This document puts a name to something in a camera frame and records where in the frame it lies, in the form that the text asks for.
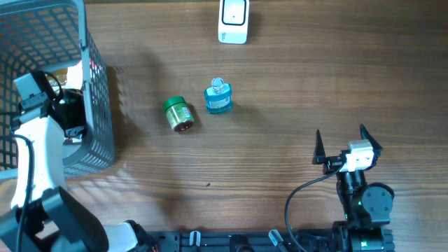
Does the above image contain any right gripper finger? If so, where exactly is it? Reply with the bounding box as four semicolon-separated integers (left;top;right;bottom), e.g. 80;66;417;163
360;124;383;152
313;130;326;160

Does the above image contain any green lid spice jar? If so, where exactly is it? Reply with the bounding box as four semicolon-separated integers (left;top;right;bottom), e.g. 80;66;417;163
163;96;195;132

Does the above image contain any blue mouthwash bottle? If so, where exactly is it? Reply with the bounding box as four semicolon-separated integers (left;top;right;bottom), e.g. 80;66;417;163
204;77;232;114

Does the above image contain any white brown snack pouch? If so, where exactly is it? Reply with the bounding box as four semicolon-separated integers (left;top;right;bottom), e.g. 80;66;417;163
51;61;83;90

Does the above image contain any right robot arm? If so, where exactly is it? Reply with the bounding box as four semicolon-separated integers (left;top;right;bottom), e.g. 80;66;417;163
312;125;395;251

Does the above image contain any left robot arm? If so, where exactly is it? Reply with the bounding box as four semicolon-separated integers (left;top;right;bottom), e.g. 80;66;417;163
1;71;159;251

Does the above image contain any white barcode scanner box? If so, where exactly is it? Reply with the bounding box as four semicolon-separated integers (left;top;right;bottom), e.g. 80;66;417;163
218;0;250;44

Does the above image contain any grey plastic mesh basket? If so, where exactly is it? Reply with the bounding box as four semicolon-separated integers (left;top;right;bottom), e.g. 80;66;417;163
1;0;115;178

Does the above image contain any left camera black cable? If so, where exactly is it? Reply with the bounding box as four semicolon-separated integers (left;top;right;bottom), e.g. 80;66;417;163
13;134;36;252

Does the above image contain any camera black cable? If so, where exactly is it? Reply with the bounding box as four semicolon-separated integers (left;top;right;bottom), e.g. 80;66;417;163
283;164;346;252
13;134;36;252

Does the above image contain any right camera black cable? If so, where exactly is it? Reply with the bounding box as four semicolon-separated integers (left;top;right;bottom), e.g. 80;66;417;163
283;164;346;252

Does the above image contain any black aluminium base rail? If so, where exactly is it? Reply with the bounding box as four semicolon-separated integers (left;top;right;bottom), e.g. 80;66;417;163
139;229;396;252

